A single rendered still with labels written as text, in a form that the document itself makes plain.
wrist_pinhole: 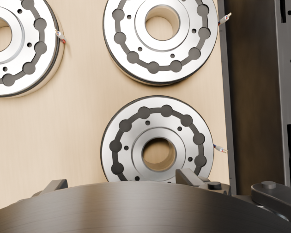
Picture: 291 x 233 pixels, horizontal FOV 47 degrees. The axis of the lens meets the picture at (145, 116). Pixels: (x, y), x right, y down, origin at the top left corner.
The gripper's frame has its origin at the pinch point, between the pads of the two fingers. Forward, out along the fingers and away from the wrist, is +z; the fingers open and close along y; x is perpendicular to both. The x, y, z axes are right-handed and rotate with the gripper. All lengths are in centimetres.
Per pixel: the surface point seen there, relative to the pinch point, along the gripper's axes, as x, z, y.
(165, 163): -1.5, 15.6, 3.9
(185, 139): 0.8, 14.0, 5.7
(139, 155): -0.2, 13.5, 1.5
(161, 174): -2.0, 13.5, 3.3
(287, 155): 0.0, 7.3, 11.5
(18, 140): 1.6, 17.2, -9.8
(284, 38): 8.1, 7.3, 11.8
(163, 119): 2.8, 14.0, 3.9
